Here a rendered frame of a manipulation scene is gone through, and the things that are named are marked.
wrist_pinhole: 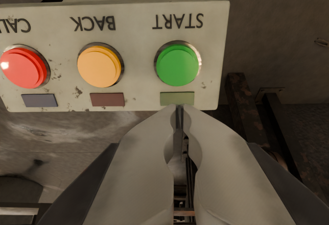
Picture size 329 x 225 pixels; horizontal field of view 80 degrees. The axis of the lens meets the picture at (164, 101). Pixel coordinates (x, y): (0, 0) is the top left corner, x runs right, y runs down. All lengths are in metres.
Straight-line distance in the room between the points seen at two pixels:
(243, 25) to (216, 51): 0.72
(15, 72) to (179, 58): 0.16
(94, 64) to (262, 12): 0.78
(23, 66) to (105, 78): 0.08
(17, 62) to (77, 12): 0.07
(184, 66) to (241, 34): 0.76
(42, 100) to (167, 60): 0.14
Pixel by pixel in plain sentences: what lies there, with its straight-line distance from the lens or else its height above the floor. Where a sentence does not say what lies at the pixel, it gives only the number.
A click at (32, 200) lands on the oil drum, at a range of 2.94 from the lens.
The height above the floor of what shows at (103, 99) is 0.61.
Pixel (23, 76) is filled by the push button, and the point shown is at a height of 0.61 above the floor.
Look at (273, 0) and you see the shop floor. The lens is 0.90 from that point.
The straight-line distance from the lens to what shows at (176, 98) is 0.21.
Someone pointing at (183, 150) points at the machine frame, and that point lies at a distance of 1.54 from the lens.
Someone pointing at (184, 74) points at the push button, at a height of 0.61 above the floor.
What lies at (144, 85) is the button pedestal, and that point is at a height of 0.61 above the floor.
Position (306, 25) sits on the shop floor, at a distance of 1.02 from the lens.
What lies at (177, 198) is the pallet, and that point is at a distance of 2.50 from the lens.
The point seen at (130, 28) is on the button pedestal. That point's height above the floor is 0.59.
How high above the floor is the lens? 0.75
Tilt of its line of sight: 40 degrees down
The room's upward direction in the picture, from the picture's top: 179 degrees counter-clockwise
